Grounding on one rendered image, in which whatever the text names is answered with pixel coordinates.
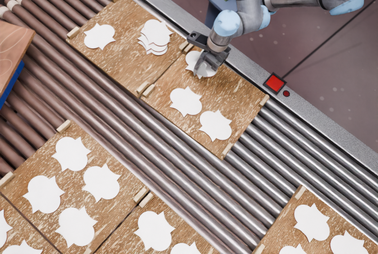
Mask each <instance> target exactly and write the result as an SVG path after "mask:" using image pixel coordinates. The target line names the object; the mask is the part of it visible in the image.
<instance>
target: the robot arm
mask: <svg viewBox="0 0 378 254"><path fill-rule="evenodd" d="M236 3H237V9H238V12H234V11H230V10H224V11H222V12H221V13H219V15H218V16H217V18H216V19H215V21H214V25H213V27H212V29H211V32H210V34H209V36H206V35H204V34H201V33H198V32H196V31H192V32H191V33H190V34H189V35H188V37H187V38H186V39H187V42H188V43H190V44H193V45H195V46H197V47H199V48H201V49H204V50H203V52H202V53H201V55H200V58H199V59H198V61H197V63H196V65H195V67H194V69H193V74H194V75H196V73H198V74H200V75H202V76H204V77H207V76H208V73H207V72H206V70H205V69H206V67H207V65H206V63H205V62H203V61H206V62H207V63H208V64H209V65H210V66H211V69H212V70H214V71H215V72H216V70H217V69H218V67H220V66H222V64H223V63H224V62H225V60H226V59H227V57H228V55H229V52H230V50H231V48H230V47H229V46H228V45H229V43H230V41H231V40H232V38H235V37H238V36H241V35H244V34H247V33H251V32H253V31H258V30H260V29H262V28H265V27H267V26H268V24H269V22H270V18H271V17H270V15H273V14H274V13H276V11H277V10H279V9H280V8H287V7H321V8H322V9H323V10H330V11H329V13H330V15H341V14H344V13H348V12H352V11H355V10H358V9H360V8H361V7H362V6H363V5H364V0H236ZM213 67H214V68H213Z"/></svg>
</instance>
